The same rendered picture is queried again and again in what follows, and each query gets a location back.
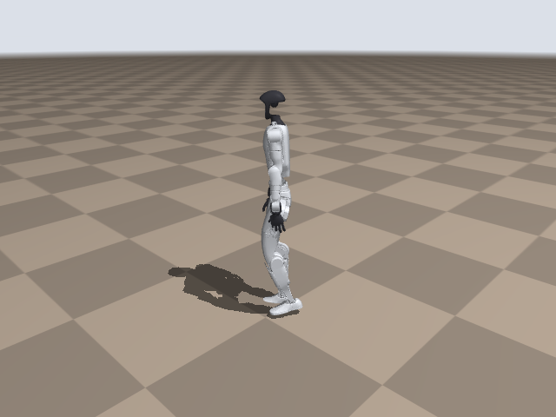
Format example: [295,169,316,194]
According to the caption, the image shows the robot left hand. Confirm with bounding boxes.
[268,203,286,233]

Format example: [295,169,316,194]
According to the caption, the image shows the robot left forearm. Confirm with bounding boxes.
[268,167,282,211]

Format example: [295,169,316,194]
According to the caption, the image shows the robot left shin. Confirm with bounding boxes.
[264,256,294,304]

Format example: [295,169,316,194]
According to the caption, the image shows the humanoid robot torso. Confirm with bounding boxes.
[263,122,291,207]

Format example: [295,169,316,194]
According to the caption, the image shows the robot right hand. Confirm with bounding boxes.
[262,188,270,212]

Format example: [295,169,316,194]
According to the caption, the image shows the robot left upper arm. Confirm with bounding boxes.
[267,129,282,175]

